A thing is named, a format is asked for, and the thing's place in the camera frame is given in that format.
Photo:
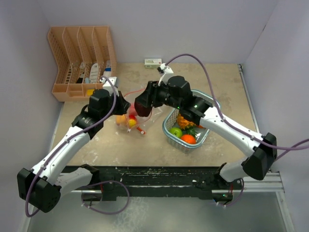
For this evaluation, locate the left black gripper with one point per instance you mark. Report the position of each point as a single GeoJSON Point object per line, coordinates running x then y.
{"type": "Point", "coordinates": [123, 105]}

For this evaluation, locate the dark purple fruit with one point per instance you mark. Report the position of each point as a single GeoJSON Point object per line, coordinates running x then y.
{"type": "Point", "coordinates": [141, 110]}

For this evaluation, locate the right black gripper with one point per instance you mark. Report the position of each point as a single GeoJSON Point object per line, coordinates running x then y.
{"type": "Point", "coordinates": [151, 94]}

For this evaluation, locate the yellow sponge block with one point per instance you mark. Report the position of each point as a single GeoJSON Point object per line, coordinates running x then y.
{"type": "Point", "coordinates": [89, 92]}

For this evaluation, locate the pink peach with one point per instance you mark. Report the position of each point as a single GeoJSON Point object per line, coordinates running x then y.
{"type": "Point", "coordinates": [132, 112]}

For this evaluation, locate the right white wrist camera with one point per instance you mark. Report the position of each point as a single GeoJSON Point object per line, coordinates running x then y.
{"type": "Point", "coordinates": [165, 72]}

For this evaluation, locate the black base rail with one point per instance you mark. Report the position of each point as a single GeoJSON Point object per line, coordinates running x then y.
{"type": "Point", "coordinates": [153, 181]}

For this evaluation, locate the yellow peach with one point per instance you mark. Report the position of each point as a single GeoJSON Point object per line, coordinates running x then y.
{"type": "Point", "coordinates": [121, 120]}

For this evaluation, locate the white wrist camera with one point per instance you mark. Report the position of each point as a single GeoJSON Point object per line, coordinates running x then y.
{"type": "Point", "coordinates": [110, 84]}
{"type": "Point", "coordinates": [165, 72]}

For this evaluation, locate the green lime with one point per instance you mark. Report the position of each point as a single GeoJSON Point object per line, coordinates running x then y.
{"type": "Point", "coordinates": [177, 132]}

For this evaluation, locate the white pack in organizer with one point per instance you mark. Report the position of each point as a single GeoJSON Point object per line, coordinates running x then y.
{"type": "Point", "coordinates": [94, 73]}

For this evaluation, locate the blue plastic basket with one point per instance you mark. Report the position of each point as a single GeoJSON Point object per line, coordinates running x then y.
{"type": "Point", "coordinates": [170, 121]}

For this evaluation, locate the white blue bottle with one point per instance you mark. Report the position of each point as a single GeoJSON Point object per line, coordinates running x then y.
{"type": "Point", "coordinates": [107, 72]}

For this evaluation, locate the orange file organizer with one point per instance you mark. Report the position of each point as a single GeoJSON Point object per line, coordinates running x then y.
{"type": "Point", "coordinates": [76, 49]}

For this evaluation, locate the clear orange-zip bag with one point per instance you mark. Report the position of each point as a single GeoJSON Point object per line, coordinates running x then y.
{"type": "Point", "coordinates": [143, 123]}

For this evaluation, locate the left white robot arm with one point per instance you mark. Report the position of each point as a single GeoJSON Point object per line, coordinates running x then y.
{"type": "Point", "coordinates": [42, 186]}

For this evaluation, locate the small green white box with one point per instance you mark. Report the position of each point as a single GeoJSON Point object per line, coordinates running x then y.
{"type": "Point", "coordinates": [152, 63]}

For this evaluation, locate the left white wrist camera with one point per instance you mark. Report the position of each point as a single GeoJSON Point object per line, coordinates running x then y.
{"type": "Point", "coordinates": [110, 84]}

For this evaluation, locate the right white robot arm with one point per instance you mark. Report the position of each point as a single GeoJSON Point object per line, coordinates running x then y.
{"type": "Point", "coordinates": [259, 149]}

